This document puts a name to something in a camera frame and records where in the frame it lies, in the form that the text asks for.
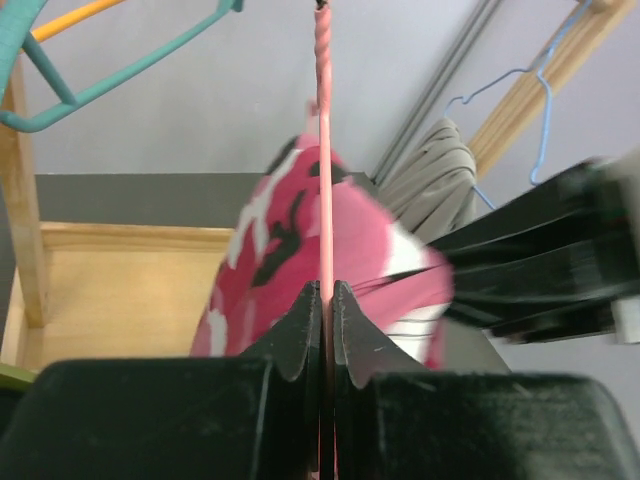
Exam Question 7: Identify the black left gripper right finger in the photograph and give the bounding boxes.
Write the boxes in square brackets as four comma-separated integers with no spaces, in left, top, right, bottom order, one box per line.
[333,282,639,479]

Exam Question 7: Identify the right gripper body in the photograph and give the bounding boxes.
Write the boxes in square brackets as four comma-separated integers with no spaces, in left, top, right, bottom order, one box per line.
[589,157,639,344]

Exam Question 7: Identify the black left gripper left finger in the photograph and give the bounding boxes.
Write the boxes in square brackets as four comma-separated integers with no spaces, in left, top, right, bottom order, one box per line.
[1,284,320,479]

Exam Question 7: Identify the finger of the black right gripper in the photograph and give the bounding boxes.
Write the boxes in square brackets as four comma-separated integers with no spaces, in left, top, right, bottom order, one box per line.
[432,162,600,260]
[439,234,620,344]

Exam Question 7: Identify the pink camouflage trousers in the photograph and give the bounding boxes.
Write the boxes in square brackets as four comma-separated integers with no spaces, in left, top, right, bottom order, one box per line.
[190,134,453,368]

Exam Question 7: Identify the pink hanger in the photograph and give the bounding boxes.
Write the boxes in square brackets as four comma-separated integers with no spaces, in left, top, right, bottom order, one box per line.
[314,1,335,479]

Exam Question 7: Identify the yellow orange hanger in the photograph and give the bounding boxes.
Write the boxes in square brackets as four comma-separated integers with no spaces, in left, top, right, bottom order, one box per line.
[31,0,124,42]

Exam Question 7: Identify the teal hanger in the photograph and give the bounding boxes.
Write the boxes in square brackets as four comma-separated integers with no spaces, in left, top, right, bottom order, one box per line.
[1,1,244,134]

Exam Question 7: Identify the grey trousers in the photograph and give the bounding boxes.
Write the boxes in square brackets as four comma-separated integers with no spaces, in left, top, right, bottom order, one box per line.
[379,118,476,243]

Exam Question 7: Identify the blue hanger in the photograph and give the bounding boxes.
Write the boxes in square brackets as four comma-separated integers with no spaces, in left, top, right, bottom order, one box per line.
[443,0,601,211]

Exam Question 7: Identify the wooden clothes rack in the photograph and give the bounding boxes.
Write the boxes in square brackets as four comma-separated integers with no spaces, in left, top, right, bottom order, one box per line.
[0,0,636,371]

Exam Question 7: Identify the olive green plastic basket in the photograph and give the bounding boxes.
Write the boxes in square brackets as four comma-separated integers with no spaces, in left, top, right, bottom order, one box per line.
[0,363,38,399]

